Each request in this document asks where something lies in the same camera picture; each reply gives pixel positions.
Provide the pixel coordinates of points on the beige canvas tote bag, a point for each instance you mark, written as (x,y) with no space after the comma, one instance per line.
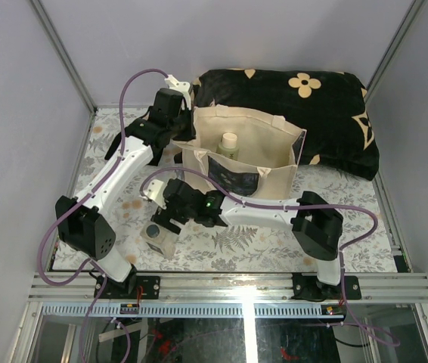
(270,150)

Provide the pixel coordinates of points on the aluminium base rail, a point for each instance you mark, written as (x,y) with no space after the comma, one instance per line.
(219,295)

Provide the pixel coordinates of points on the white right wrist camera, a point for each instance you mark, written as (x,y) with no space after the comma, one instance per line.
(153,192)

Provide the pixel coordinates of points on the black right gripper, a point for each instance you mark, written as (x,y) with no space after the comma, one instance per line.
(163,216)

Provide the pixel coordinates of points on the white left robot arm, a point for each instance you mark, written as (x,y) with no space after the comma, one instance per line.
(82,219)

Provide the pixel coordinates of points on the black floral plush pillow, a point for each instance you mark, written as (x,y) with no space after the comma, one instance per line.
(330,106)

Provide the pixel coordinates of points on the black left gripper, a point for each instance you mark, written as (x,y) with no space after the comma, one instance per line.
(188,132)

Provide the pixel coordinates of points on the green bottle cream cap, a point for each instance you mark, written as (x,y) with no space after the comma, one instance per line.
(228,146)

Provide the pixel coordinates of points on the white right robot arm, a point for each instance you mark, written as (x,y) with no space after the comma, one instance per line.
(315,226)

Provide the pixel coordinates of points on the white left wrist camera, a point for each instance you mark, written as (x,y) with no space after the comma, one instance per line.
(180,86)

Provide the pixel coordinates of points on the clear beige bottle black cap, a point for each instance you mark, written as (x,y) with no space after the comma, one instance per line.
(159,239)

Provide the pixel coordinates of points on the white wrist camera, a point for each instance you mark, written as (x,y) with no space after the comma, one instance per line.
(180,86)
(153,192)

